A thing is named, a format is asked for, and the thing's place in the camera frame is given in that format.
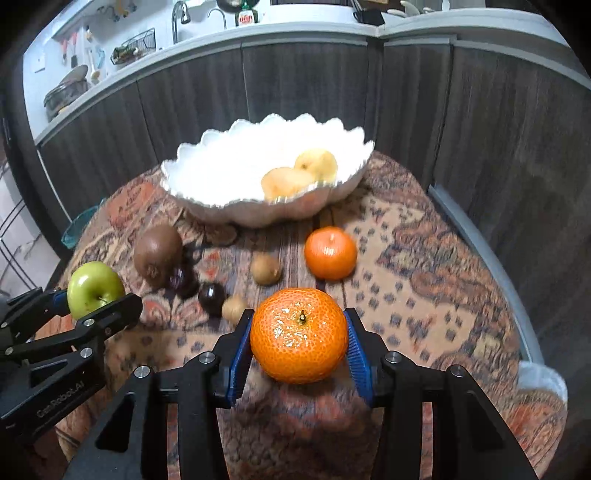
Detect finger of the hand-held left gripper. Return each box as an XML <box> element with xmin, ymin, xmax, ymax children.
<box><xmin>0</xmin><ymin>287</ymin><xmax>75</xmax><ymax>352</ymax></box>
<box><xmin>69</xmin><ymin>293</ymin><xmax>143</xmax><ymax>365</ymax></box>

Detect orange mandarin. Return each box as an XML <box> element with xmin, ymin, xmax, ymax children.
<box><xmin>304</xmin><ymin>226</ymin><xmax>358</xmax><ymax>281</ymax></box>
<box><xmin>249</xmin><ymin>287</ymin><xmax>349</xmax><ymax>385</ymax></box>

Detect teal bin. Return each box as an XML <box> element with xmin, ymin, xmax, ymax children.
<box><xmin>61</xmin><ymin>205</ymin><xmax>100</xmax><ymax>250</ymax></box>

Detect white kitchen countertop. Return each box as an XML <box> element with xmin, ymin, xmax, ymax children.
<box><xmin>34</xmin><ymin>18</ymin><xmax>591</xmax><ymax>144</ymax></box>

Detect black knife block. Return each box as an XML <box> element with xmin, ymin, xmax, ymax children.
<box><xmin>353</xmin><ymin>0</ymin><xmax>386</xmax><ymax>26</ymax></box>

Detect chrome kitchen faucet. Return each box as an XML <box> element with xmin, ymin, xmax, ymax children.
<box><xmin>172</xmin><ymin>0</ymin><xmax>192</xmax><ymax>44</ymax></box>

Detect patterned tablecloth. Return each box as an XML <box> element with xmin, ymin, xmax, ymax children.
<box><xmin>55</xmin><ymin>150</ymin><xmax>568</xmax><ymax>480</ymax></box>

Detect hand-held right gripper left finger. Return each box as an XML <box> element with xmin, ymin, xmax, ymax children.
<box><xmin>69</xmin><ymin>308</ymin><xmax>256</xmax><ymax>480</ymax></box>

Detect black wire rack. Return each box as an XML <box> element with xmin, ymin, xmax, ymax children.
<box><xmin>111</xmin><ymin>28</ymin><xmax>157</xmax><ymax>65</ymax></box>

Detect dark wood kitchen cabinet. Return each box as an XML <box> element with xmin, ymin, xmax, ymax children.
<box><xmin>34</xmin><ymin>34</ymin><xmax>591</xmax><ymax>365</ymax></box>

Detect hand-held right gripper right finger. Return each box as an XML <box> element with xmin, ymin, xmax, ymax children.
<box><xmin>342</xmin><ymin>307</ymin><xmax>527</xmax><ymax>480</ymax></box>

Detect green apple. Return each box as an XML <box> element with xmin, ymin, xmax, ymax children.
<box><xmin>67</xmin><ymin>261</ymin><xmax>126</xmax><ymax>320</ymax></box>

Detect large brown kiwi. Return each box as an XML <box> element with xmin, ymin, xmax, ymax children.
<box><xmin>134</xmin><ymin>224</ymin><xmax>184</xmax><ymax>288</ymax></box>

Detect black metal chair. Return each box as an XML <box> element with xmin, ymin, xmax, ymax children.
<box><xmin>0</xmin><ymin>161</ymin><xmax>38</xmax><ymax>296</ymax></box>

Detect white scalloped bowl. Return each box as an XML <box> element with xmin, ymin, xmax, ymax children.
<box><xmin>160</xmin><ymin>113</ymin><xmax>376</xmax><ymax>229</ymax></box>

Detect dark purple plum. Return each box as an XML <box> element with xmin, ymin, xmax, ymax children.
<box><xmin>198</xmin><ymin>281</ymin><xmax>228</xmax><ymax>318</ymax></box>
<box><xmin>166</xmin><ymin>265</ymin><xmax>200</xmax><ymax>298</ymax></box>

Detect yellow pear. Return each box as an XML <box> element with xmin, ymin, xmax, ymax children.
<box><xmin>261</xmin><ymin>167</ymin><xmax>317</xmax><ymax>203</ymax></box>
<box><xmin>294</xmin><ymin>148</ymin><xmax>339</xmax><ymax>184</ymax></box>

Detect small brown kiwi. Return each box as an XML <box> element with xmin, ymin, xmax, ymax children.
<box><xmin>250</xmin><ymin>253</ymin><xmax>282</xmax><ymax>285</ymax></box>
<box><xmin>222</xmin><ymin>295</ymin><xmax>249</xmax><ymax>324</ymax></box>

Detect metal cooking pot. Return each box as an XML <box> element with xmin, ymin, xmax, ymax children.
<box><xmin>44</xmin><ymin>65</ymin><xmax>89</xmax><ymax>121</ymax></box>

